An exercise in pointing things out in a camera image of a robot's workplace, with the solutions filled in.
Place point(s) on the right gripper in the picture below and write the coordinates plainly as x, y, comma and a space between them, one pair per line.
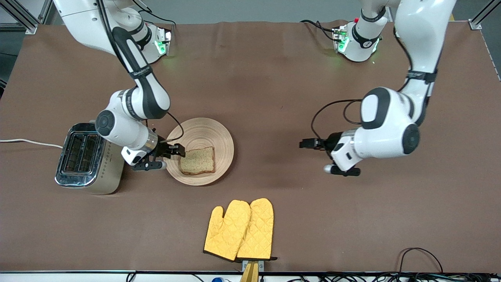
163, 149

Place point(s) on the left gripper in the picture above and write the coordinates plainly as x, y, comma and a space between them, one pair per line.
331, 142

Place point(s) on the slice of brown toast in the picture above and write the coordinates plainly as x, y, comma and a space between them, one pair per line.
197, 161

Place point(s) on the round wooden plate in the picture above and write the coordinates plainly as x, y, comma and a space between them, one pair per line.
203, 133

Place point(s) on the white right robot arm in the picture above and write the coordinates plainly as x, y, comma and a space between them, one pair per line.
148, 94

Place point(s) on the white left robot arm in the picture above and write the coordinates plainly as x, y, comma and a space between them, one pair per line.
391, 117

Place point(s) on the brown table cover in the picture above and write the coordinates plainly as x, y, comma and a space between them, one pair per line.
274, 98

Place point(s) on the silver two-slot toaster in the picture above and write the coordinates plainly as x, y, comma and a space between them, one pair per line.
90, 164

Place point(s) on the yellow quilted oven mitt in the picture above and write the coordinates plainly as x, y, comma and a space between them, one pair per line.
258, 231
225, 233

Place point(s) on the blue round object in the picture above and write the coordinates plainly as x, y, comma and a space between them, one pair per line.
217, 279

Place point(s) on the wooden wedge piece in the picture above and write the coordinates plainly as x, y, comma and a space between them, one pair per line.
250, 274

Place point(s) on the grey metal bracket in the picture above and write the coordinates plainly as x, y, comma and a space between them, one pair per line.
261, 265

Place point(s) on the white table edge rail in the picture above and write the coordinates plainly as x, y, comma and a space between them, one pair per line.
78, 277

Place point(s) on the aluminium frame post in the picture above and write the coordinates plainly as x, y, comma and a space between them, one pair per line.
23, 19
479, 17

